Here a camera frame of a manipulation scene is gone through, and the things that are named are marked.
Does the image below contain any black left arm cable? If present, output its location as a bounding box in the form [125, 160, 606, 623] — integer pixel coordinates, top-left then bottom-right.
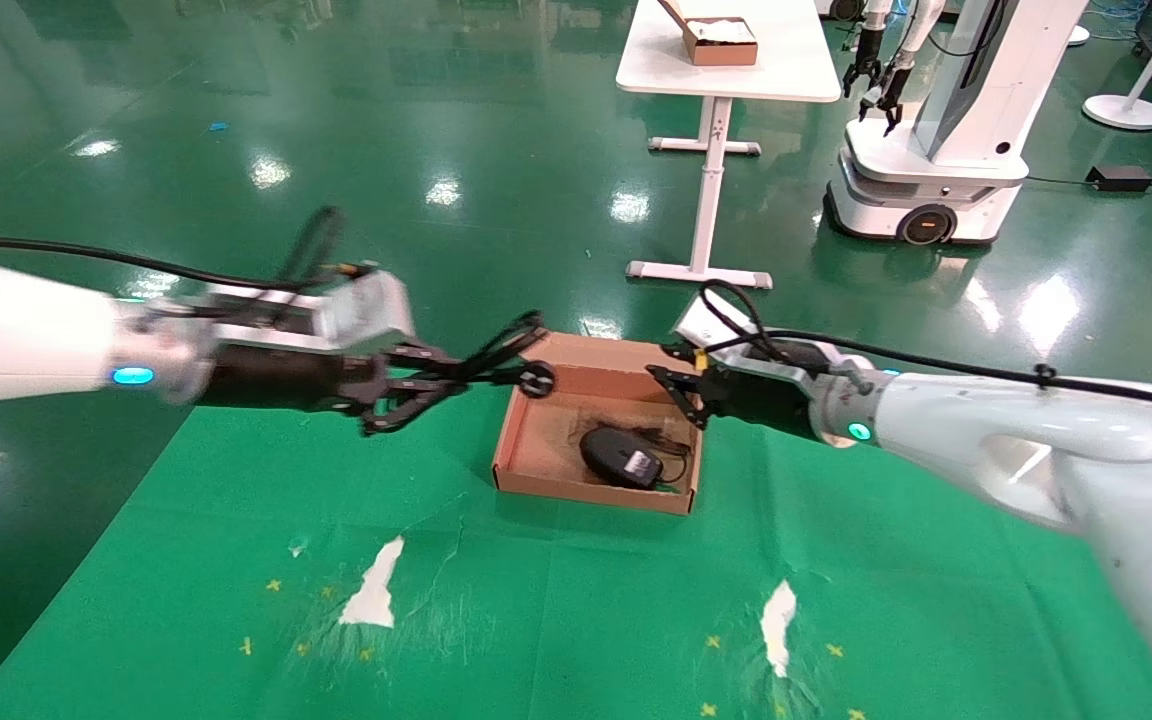
[0, 204, 349, 294]

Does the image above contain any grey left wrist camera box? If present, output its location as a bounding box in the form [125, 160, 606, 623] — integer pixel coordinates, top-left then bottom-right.
[204, 268, 418, 353]

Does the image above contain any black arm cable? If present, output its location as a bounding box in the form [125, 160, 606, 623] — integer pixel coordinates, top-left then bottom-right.
[0, 204, 349, 294]
[700, 280, 1152, 414]

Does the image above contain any green table cloth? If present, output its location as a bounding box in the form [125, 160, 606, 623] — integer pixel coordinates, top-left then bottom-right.
[0, 385, 1152, 720]

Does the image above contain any open brown cardboard box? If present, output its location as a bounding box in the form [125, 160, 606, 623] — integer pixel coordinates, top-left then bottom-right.
[492, 330, 708, 517]

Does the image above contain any white round stand base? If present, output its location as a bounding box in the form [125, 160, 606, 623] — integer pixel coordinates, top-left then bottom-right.
[1081, 0, 1152, 132]

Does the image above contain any small brown box with white contents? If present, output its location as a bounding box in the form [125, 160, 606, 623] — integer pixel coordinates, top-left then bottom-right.
[656, 0, 759, 69]

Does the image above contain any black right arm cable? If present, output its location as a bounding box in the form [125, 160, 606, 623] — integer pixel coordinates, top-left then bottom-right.
[700, 280, 1152, 414]

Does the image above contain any white wheeled robot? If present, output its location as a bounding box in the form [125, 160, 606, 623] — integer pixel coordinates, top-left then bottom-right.
[822, 0, 1090, 247]

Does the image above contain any black wired computer mouse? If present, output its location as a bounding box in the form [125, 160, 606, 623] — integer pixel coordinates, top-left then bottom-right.
[578, 424, 694, 492]

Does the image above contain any white table with pedestal legs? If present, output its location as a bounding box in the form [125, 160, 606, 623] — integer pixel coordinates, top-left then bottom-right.
[614, 0, 842, 292]

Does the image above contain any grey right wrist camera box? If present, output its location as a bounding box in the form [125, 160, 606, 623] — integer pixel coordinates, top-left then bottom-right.
[673, 295, 842, 386]

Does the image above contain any black power adapter brick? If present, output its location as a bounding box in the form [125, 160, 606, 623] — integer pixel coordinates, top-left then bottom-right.
[1084, 165, 1152, 195]

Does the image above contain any black power cable with plug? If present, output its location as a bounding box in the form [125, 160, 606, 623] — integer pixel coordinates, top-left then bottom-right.
[451, 309, 559, 402]

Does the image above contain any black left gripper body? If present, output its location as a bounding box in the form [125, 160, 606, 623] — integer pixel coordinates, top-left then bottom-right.
[198, 343, 389, 414]

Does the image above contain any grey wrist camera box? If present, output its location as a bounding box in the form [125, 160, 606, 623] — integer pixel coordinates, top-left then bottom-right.
[673, 295, 842, 386]
[204, 268, 418, 353]

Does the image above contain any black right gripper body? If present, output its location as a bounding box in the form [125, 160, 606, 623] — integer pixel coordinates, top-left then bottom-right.
[704, 340, 829, 442]

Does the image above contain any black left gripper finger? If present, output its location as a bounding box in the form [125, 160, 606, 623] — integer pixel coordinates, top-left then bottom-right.
[360, 378, 482, 437]
[381, 340, 537, 389]

